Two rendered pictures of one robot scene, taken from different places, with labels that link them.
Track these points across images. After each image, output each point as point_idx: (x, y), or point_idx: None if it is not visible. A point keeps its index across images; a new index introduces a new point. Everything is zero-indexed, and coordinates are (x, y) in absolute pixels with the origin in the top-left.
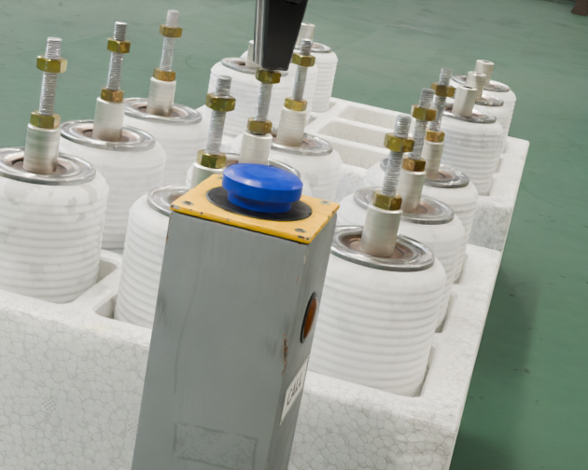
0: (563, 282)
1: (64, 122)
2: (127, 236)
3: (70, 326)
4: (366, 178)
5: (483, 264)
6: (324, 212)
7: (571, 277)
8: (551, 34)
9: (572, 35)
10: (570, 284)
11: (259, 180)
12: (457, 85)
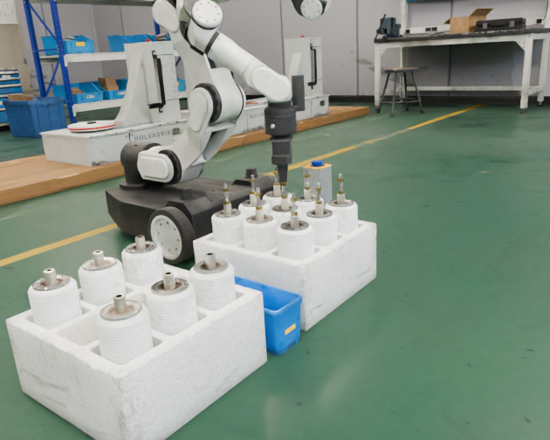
0: (4, 377)
1: (330, 214)
2: (323, 206)
3: None
4: (242, 219)
5: (208, 236)
6: (307, 165)
7: None
8: None
9: None
10: (4, 375)
11: (319, 160)
12: (72, 280)
